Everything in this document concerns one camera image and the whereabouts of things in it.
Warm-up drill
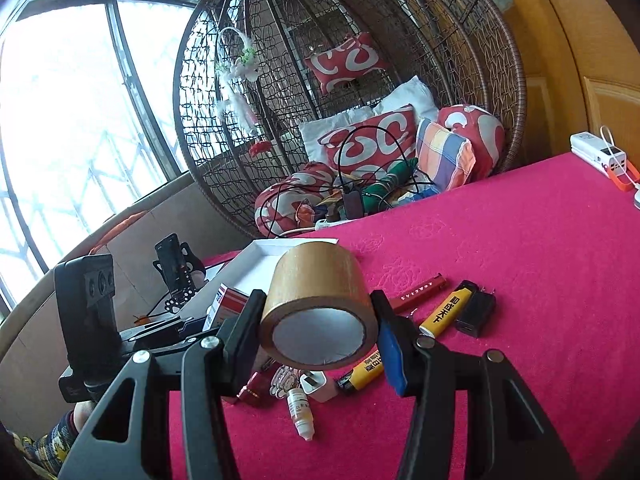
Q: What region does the dark red cylinder case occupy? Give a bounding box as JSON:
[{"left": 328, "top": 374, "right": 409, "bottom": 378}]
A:
[{"left": 236, "top": 372, "right": 272, "bottom": 408}]

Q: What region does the wooden door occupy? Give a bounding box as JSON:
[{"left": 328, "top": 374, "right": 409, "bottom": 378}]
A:
[{"left": 504, "top": 0, "right": 639, "bottom": 162}]

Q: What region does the black cable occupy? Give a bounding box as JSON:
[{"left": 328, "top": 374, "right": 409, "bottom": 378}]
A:
[{"left": 259, "top": 123, "right": 440, "bottom": 239}]

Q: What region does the plaid colourful pillow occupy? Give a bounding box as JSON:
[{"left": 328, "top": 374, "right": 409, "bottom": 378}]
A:
[{"left": 416, "top": 119, "right": 476, "bottom": 192}]

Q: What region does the person's left hand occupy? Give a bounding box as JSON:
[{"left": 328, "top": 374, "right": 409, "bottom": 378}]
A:
[{"left": 73, "top": 400, "right": 96, "bottom": 432}]

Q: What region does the red seat cushion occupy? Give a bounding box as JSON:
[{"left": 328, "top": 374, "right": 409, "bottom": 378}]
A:
[{"left": 255, "top": 162, "right": 335, "bottom": 237}]

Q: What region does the yellow lighter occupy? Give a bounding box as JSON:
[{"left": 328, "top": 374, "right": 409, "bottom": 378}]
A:
[
  {"left": 336, "top": 350, "right": 384, "bottom": 393},
  {"left": 419, "top": 280, "right": 478, "bottom": 339}
]

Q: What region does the white dreamcatcher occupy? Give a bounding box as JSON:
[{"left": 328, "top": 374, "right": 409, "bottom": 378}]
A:
[{"left": 214, "top": 26, "right": 259, "bottom": 138}]

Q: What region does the magenta tablecloth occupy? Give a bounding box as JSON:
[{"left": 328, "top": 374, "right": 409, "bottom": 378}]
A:
[{"left": 224, "top": 153, "right": 639, "bottom": 479}]

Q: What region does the brown tape roll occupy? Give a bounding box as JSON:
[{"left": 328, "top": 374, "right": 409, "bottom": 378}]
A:
[{"left": 259, "top": 240, "right": 378, "bottom": 370}]

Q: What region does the red round cushion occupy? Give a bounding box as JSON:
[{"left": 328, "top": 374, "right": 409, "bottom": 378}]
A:
[{"left": 437, "top": 104, "right": 506, "bottom": 181}]

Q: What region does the wicker hanging egg chair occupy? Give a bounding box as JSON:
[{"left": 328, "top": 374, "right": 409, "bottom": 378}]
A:
[{"left": 172, "top": 0, "right": 526, "bottom": 236}]

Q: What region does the left forearm patterned sleeve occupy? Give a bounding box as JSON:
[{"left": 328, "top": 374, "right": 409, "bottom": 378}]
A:
[{"left": 10, "top": 411, "right": 79, "bottom": 479}]

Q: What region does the white power bank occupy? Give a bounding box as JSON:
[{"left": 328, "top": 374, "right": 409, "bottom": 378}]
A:
[{"left": 570, "top": 131, "right": 626, "bottom": 177}]

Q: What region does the white cardboard box tray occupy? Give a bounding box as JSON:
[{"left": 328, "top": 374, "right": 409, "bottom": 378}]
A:
[{"left": 179, "top": 238, "right": 338, "bottom": 318}]

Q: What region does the orange lanyard strap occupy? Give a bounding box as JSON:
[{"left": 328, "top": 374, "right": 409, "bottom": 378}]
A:
[{"left": 605, "top": 159, "right": 640, "bottom": 193}]

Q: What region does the white red medicine box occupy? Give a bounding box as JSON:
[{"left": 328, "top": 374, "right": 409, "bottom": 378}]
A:
[{"left": 203, "top": 284, "right": 248, "bottom": 332}]

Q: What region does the black phone holder stand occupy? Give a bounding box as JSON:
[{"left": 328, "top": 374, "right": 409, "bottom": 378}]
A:
[{"left": 152, "top": 233, "right": 206, "bottom": 313}]

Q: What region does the red flat bar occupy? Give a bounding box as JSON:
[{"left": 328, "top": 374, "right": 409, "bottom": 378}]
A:
[{"left": 390, "top": 273, "right": 447, "bottom": 312}]

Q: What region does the green cloth item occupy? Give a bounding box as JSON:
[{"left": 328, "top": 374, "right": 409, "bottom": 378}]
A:
[{"left": 361, "top": 157, "right": 418, "bottom": 214}]

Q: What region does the small red patterned pillow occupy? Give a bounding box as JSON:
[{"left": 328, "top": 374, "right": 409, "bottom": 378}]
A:
[{"left": 304, "top": 32, "right": 390, "bottom": 94}]

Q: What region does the black power adapter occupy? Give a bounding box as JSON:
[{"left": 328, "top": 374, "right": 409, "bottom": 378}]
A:
[{"left": 343, "top": 188, "right": 364, "bottom": 220}]

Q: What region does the large red patterned pillow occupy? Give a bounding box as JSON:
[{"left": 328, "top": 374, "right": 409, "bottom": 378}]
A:
[{"left": 319, "top": 105, "right": 418, "bottom": 179}]

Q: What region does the white USB charger plug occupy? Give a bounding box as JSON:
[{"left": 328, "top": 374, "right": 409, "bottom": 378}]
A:
[{"left": 299, "top": 370, "right": 338, "bottom": 403}]

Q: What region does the small dropper bottle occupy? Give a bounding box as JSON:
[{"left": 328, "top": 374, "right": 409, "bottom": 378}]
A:
[{"left": 286, "top": 388, "right": 314, "bottom": 442}]

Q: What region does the clear plastic clip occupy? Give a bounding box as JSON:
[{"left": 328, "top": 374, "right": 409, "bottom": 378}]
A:
[{"left": 269, "top": 365, "right": 303, "bottom": 400}]

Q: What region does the white pillow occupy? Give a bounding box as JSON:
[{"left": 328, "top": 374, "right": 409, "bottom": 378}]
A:
[{"left": 298, "top": 76, "right": 439, "bottom": 164}]

